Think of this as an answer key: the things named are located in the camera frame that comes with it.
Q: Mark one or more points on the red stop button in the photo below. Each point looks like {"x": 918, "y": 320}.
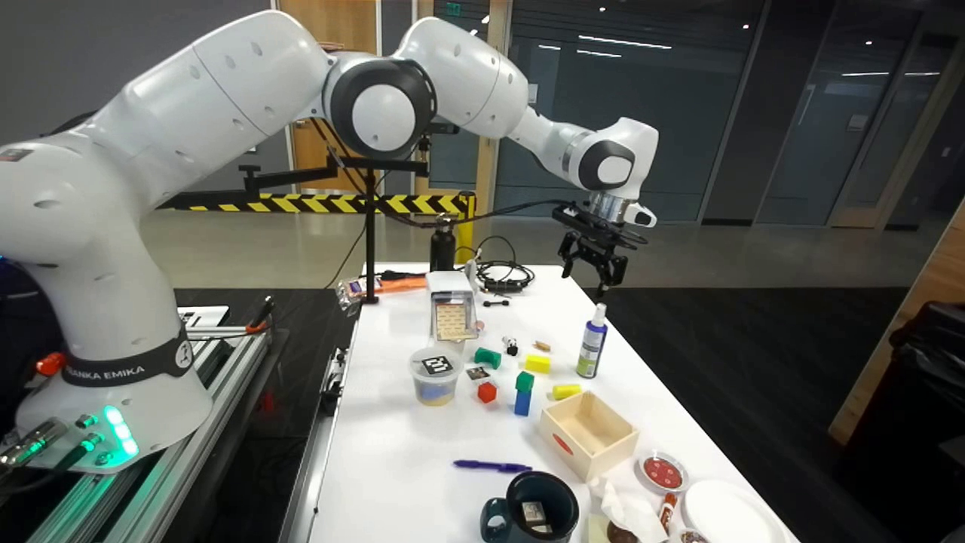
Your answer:
{"x": 49, "y": 366}

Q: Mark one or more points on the blue pen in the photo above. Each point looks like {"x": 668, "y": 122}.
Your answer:
{"x": 492, "y": 465}

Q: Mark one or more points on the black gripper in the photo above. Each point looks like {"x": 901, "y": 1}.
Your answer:
{"x": 605, "y": 232}

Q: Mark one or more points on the black cylinder device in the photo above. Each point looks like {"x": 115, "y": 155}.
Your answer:
{"x": 440, "y": 246}

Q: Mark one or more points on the dark teal mug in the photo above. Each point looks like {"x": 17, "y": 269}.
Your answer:
{"x": 545, "y": 509}

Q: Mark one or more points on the wooden post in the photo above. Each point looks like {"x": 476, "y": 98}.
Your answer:
{"x": 485, "y": 176}

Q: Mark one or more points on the yellow cylinder block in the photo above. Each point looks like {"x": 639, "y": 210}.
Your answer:
{"x": 564, "y": 391}

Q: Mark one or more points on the small tan wooden piece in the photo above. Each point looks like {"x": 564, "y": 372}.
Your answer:
{"x": 545, "y": 344}

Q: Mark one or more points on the wooden door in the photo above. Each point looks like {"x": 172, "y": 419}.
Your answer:
{"x": 349, "y": 26}

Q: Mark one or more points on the small black clip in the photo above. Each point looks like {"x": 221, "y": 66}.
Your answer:
{"x": 494, "y": 302}

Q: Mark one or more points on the small round brown token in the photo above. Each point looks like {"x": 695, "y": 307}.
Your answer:
{"x": 692, "y": 537}

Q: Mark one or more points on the red white sachet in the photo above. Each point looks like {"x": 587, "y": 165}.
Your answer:
{"x": 671, "y": 513}

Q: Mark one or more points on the clear box with pegboard insert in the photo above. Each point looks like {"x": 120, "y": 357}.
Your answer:
{"x": 449, "y": 313}

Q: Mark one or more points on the green notched block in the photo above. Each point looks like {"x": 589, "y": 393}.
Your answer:
{"x": 485, "y": 357}

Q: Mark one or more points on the clear round plastic tub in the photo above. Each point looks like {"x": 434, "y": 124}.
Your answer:
{"x": 434, "y": 393}

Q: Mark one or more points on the small black white toy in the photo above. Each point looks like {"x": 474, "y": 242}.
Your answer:
{"x": 511, "y": 347}

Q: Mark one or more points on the blue and green block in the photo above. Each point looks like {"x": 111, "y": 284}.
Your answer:
{"x": 522, "y": 393}

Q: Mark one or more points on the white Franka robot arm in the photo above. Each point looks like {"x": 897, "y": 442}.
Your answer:
{"x": 200, "y": 110}

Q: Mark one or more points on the yellow black hazard barrier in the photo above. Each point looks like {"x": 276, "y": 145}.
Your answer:
{"x": 302, "y": 202}

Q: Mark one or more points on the red white bowl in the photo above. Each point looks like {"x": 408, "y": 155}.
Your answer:
{"x": 661, "y": 473}

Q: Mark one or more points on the small wooden crate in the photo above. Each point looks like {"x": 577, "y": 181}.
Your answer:
{"x": 589, "y": 437}

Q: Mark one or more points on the small pale square piece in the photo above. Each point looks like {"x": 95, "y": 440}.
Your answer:
{"x": 536, "y": 518}

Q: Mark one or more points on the aluminium rail frame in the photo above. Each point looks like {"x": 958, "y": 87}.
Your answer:
{"x": 191, "y": 424}

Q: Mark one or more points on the small picture card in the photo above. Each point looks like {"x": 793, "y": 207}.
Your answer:
{"x": 482, "y": 372}

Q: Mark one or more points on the crumpled white tissue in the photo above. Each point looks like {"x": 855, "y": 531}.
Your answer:
{"x": 621, "y": 502}

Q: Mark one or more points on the blue bottle with green label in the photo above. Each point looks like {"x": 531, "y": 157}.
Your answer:
{"x": 592, "y": 347}

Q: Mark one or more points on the yellow rectangular block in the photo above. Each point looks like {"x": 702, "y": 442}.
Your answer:
{"x": 538, "y": 362}

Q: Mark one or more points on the orange flat tool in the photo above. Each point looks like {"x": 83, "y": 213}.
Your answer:
{"x": 403, "y": 284}

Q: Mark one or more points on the black camera stand with boom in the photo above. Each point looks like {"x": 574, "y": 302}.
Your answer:
{"x": 372, "y": 242}

